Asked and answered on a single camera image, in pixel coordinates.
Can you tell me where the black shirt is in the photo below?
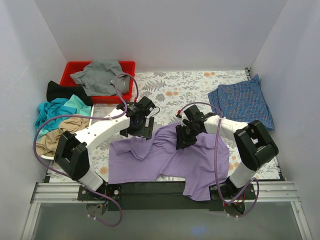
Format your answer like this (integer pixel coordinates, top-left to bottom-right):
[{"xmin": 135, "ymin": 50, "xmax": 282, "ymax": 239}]
[{"xmin": 46, "ymin": 81, "xmax": 94, "ymax": 106}]

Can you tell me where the white oval basket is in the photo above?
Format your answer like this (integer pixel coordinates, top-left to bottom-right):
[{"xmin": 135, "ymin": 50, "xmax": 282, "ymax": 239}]
[{"xmin": 39, "ymin": 103, "xmax": 95, "ymax": 161}]

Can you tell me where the purple t shirt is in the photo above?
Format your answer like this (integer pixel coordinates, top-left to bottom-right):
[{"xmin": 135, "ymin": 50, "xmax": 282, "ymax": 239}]
[{"xmin": 108, "ymin": 123, "xmax": 230, "ymax": 201}]

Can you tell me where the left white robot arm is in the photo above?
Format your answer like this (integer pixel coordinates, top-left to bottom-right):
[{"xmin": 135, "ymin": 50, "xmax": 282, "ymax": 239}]
[{"xmin": 54, "ymin": 96, "xmax": 156, "ymax": 200}]

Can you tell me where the blue checkered folded shirt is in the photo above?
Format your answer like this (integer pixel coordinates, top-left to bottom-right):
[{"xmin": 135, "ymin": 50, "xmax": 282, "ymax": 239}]
[{"xmin": 208, "ymin": 74, "xmax": 275, "ymax": 131}]

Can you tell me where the floral table mat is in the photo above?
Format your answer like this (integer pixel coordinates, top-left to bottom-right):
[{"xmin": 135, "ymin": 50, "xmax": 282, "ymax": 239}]
[{"xmin": 49, "ymin": 69, "xmax": 280, "ymax": 183}]

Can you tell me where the teal shirt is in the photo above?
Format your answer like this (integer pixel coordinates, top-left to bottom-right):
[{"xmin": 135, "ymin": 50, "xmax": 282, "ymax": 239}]
[{"xmin": 34, "ymin": 94, "xmax": 92, "ymax": 140}]

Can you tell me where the aluminium frame rail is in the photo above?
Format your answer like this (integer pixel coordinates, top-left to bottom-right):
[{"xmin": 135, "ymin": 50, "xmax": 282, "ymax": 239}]
[{"xmin": 30, "ymin": 180, "xmax": 312, "ymax": 240}]

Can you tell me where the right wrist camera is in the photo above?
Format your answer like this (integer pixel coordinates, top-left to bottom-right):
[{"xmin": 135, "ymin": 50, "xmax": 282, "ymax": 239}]
[{"xmin": 176, "ymin": 109, "xmax": 188, "ymax": 123}]

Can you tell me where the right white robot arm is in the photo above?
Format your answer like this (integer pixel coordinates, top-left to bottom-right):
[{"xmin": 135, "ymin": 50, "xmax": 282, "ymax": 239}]
[{"xmin": 175, "ymin": 104, "xmax": 279, "ymax": 202}]

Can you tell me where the grey collared shirt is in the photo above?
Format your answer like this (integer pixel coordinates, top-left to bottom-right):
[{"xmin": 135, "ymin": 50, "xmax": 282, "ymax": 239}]
[{"xmin": 70, "ymin": 60, "xmax": 131, "ymax": 97}]

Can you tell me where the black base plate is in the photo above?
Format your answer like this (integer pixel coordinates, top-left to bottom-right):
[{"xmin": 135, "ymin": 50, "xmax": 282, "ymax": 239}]
[{"xmin": 77, "ymin": 181, "xmax": 256, "ymax": 212}]

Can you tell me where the beige shirt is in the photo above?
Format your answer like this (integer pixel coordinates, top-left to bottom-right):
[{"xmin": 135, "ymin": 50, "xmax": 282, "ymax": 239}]
[{"xmin": 35, "ymin": 114, "xmax": 90, "ymax": 157}]

